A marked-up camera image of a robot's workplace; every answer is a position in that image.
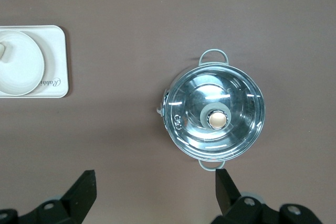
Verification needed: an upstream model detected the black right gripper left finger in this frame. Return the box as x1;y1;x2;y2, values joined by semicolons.
0;170;97;224

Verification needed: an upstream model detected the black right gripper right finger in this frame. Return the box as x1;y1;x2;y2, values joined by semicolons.
211;168;323;224

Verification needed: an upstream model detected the cream round plate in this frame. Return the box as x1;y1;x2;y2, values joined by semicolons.
0;29;45;96

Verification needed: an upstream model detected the glass pot lid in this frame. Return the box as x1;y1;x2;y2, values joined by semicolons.
164;63;265;161

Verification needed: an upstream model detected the cream rabbit print tray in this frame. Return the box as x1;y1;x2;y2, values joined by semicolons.
0;25;69;99

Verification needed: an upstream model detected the green electric cooking pot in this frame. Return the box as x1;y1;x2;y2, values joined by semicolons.
156;48;267;171

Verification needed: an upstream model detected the brown table cover cloth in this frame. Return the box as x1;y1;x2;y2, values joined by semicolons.
0;0;336;224

